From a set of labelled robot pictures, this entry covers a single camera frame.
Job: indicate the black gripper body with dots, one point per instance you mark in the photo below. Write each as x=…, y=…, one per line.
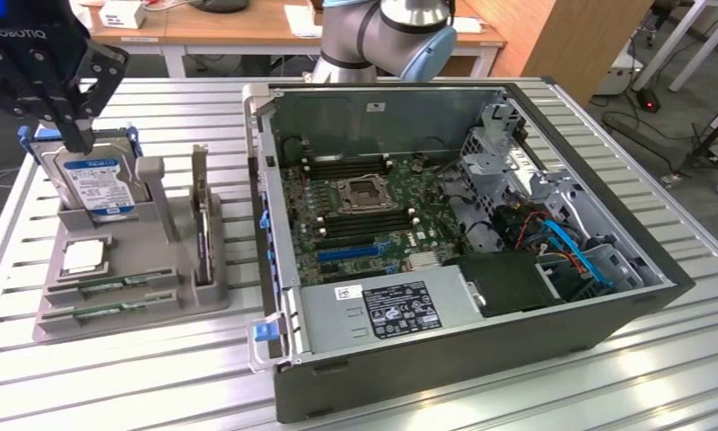
x=29, y=22

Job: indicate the black RAM slot bank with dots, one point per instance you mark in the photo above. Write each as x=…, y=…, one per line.
x=346, y=168

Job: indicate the wooden desk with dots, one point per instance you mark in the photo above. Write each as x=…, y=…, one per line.
x=245, y=27
x=125, y=38

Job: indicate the white cardboard box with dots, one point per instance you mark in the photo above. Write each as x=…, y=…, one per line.
x=122, y=15

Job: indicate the hard disk blue label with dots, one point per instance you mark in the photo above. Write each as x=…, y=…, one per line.
x=95, y=184

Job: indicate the black computer mouse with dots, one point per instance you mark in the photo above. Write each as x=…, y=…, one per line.
x=218, y=5

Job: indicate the white papers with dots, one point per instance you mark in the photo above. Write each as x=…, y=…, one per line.
x=302, y=22

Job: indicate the silver CPU chip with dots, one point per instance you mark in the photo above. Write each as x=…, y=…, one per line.
x=85, y=257

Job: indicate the graphics card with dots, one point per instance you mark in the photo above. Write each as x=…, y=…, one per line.
x=202, y=224

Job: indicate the grey parts rack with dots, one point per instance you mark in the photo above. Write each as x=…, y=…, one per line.
x=143, y=256

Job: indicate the CPU socket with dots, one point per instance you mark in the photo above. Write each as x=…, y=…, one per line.
x=361, y=192

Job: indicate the black expansion slot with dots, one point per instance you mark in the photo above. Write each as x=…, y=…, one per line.
x=341, y=243

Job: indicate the blue expansion slot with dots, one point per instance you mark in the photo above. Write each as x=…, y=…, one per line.
x=346, y=254

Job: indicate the green motherboard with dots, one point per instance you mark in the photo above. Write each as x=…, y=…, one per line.
x=433, y=211

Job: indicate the blue case latch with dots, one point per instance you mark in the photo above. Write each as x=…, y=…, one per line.
x=263, y=332

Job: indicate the metal drive cage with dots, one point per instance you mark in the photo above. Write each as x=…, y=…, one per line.
x=485, y=175

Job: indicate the small silver heatsink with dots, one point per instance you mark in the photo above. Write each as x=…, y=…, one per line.
x=425, y=260

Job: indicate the grey power supply unit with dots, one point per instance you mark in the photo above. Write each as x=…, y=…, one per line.
x=334, y=323

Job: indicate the wooden cabinet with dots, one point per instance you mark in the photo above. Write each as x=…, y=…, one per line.
x=574, y=36

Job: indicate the white device box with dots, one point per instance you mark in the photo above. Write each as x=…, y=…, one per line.
x=619, y=67

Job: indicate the black open PC case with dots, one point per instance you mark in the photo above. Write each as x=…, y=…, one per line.
x=454, y=368

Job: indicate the black power strip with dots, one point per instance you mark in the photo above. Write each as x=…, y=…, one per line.
x=647, y=101

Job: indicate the metal disk bay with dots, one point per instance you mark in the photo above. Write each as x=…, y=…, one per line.
x=610, y=265

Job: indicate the black wheeled stand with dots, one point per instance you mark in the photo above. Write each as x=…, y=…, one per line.
x=702, y=158

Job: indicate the white table frame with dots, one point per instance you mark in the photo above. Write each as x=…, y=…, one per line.
x=706, y=49

